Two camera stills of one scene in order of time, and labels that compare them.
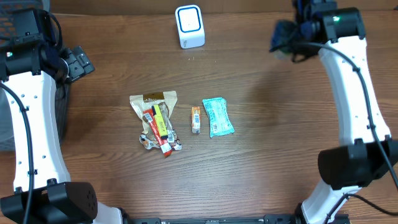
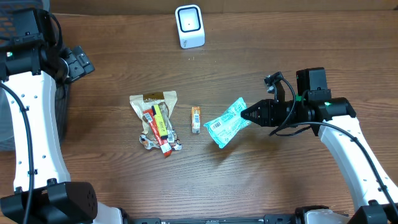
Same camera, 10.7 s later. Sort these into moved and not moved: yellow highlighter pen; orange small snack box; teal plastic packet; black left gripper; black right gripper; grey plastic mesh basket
Moved: black right gripper; teal plastic packet
Not moved: orange small snack box; grey plastic mesh basket; black left gripper; yellow highlighter pen
